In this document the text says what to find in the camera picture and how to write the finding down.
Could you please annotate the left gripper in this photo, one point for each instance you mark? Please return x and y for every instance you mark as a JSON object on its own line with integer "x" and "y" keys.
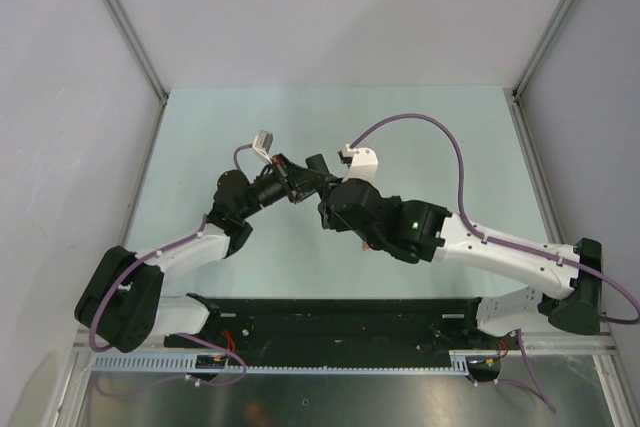
{"x": 301, "y": 182}

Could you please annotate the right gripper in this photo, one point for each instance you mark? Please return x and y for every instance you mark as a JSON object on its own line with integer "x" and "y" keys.
{"x": 329, "y": 218}

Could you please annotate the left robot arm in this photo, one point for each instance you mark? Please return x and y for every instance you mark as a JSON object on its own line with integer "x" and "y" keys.
{"x": 124, "y": 304}

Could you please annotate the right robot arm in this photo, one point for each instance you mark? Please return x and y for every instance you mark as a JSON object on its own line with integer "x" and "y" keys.
{"x": 555, "y": 293}

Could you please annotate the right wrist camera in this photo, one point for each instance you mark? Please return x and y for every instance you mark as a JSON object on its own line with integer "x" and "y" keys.
{"x": 362, "y": 163}

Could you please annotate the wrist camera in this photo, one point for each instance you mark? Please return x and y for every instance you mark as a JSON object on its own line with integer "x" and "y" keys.
{"x": 362, "y": 163}
{"x": 261, "y": 146}

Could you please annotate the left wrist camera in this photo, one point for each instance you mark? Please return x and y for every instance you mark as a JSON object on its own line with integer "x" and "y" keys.
{"x": 261, "y": 146}

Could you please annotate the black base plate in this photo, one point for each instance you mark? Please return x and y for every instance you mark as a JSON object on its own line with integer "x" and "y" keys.
{"x": 331, "y": 329}

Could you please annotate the grey cable duct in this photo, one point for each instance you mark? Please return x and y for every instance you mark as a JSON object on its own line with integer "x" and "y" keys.
{"x": 449, "y": 363}

